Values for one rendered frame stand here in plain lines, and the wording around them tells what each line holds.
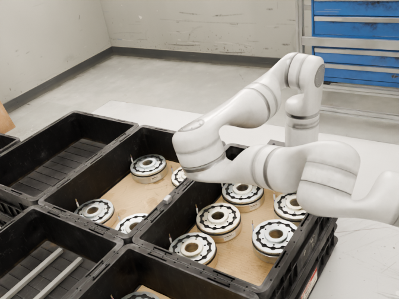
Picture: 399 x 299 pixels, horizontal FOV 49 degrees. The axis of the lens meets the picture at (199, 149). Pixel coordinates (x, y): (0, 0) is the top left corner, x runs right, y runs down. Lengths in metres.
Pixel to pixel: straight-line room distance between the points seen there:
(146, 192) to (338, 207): 0.69
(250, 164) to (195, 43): 3.69
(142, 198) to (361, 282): 0.57
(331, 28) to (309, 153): 2.20
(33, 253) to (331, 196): 0.76
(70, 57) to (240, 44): 1.73
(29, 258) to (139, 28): 3.79
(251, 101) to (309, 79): 0.23
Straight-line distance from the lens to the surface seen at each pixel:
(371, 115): 2.91
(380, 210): 0.60
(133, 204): 1.15
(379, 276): 1.11
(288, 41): 3.88
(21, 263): 1.12
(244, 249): 0.97
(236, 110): 0.89
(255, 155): 0.68
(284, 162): 0.64
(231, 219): 0.99
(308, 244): 0.93
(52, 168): 1.42
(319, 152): 0.60
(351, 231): 1.20
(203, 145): 0.81
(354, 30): 2.75
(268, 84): 0.99
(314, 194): 0.59
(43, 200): 1.10
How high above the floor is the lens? 1.52
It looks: 31 degrees down
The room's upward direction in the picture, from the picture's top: 10 degrees counter-clockwise
